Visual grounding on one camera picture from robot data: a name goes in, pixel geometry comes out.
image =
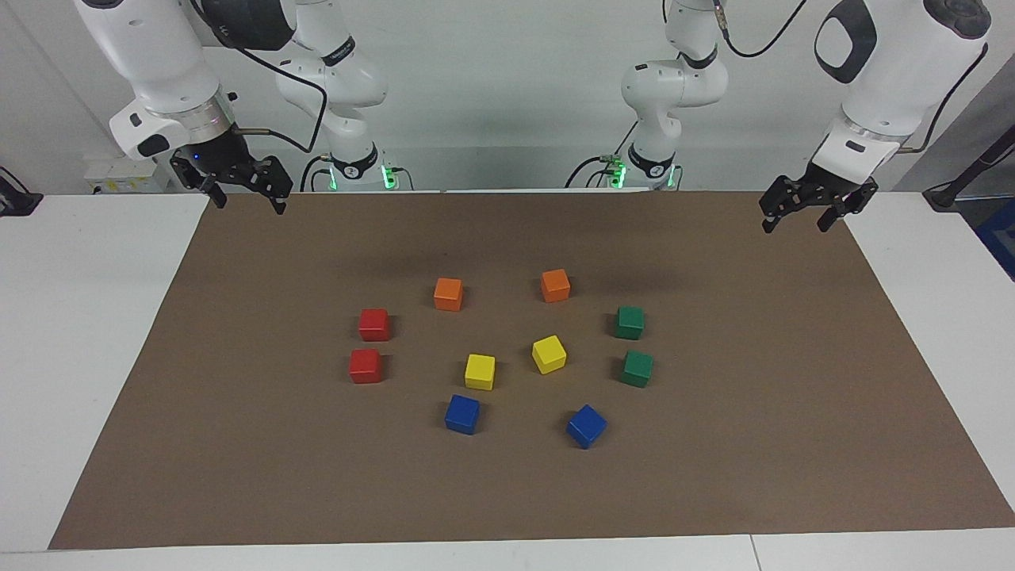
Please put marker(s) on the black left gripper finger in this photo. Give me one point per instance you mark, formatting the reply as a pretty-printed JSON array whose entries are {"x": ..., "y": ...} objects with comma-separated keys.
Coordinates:
[
  {"x": 785, "y": 194},
  {"x": 842, "y": 210}
]

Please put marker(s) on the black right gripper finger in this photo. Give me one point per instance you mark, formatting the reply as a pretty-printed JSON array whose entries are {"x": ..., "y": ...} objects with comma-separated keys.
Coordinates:
[
  {"x": 212, "y": 190},
  {"x": 277, "y": 182}
]

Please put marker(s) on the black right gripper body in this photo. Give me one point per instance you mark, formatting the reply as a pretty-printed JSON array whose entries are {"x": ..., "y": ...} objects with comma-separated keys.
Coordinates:
[{"x": 214, "y": 159}]

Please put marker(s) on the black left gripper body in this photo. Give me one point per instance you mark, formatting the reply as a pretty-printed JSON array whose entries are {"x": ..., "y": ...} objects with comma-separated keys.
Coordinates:
[{"x": 840, "y": 186}]

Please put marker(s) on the red wooden cube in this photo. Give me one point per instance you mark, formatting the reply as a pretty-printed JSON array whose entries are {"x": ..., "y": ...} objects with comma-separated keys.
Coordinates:
[
  {"x": 365, "y": 365},
  {"x": 373, "y": 324}
]

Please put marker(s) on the green wooden cube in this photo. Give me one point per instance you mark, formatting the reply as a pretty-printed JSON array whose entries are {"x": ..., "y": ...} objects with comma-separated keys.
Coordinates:
[
  {"x": 629, "y": 322},
  {"x": 637, "y": 369}
]

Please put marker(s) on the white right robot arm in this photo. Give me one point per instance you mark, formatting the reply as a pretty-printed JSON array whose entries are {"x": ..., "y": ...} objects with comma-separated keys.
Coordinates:
[{"x": 158, "y": 55}]

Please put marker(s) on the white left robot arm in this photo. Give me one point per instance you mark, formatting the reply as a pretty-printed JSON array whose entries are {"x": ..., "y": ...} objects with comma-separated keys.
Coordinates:
[{"x": 896, "y": 71}]

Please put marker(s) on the black stand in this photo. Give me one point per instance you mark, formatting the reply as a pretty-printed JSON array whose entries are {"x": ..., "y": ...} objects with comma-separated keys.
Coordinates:
[{"x": 947, "y": 194}]

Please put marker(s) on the blue crate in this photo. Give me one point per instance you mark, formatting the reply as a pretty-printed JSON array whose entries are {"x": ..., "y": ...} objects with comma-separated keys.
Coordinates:
[{"x": 1001, "y": 238}]

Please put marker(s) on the orange wooden cube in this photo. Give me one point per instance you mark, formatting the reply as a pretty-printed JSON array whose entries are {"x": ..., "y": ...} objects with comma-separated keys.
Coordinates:
[
  {"x": 448, "y": 293},
  {"x": 555, "y": 285}
]

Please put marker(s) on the yellow wooden cube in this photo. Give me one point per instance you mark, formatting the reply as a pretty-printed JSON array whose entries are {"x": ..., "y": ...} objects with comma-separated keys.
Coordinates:
[
  {"x": 549, "y": 354},
  {"x": 480, "y": 371}
]

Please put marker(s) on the blue wooden cube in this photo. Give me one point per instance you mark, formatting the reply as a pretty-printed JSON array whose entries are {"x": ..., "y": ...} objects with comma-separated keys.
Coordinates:
[
  {"x": 586, "y": 426},
  {"x": 462, "y": 414}
]

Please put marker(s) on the brown table mat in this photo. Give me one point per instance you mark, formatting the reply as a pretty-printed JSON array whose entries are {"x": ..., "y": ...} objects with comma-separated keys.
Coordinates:
[{"x": 507, "y": 492}]

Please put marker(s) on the white wall socket box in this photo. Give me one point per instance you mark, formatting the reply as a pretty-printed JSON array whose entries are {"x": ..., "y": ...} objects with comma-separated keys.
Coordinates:
[{"x": 127, "y": 176}]

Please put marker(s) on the black clamp mount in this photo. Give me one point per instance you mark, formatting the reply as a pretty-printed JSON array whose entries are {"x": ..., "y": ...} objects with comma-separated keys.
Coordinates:
[{"x": 16, "y": 198}]

